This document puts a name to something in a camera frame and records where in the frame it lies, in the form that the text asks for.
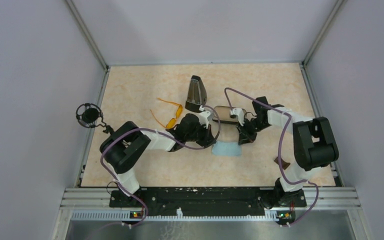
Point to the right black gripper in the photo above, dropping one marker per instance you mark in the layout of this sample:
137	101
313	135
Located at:
244	137

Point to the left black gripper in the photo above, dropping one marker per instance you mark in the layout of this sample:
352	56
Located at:
208	136

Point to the blue cleaning cloth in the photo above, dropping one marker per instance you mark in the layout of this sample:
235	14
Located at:
226	149

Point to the orange sunglasses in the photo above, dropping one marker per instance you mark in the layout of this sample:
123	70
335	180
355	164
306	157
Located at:
167	117

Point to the black glasses case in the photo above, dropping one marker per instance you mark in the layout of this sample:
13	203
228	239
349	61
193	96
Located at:
223	115

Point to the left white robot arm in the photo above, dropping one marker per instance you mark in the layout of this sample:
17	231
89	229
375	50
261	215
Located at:
123	148

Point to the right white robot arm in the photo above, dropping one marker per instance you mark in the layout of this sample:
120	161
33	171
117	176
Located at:
314	146

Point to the black metronome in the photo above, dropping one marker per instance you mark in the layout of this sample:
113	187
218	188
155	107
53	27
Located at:
196	95

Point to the small brown holder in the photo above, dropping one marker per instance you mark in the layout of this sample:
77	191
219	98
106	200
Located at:
284	164

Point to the black microphone on tripod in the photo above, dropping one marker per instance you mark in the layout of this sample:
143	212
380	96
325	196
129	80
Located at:
90	116

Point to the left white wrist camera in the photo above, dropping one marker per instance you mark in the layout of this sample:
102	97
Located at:
205	116

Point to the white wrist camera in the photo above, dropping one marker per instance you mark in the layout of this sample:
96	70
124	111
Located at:
238	114
205	116

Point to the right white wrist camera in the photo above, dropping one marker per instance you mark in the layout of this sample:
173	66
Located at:
238	114

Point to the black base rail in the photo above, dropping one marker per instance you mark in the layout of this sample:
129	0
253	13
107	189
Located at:
207	201

